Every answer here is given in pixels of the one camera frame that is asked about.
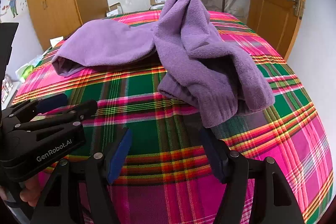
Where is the person's left hand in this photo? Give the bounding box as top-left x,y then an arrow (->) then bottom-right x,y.
19,175 -> 41,207

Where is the pink green plaid tablecloth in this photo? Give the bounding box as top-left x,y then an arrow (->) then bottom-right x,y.
14,12 -> 334,223

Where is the white cardboard box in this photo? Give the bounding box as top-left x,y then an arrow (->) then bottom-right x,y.
106,2 -> 123,17

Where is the purple fleece garment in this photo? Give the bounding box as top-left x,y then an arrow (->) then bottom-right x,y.
52,0 -> 275,128

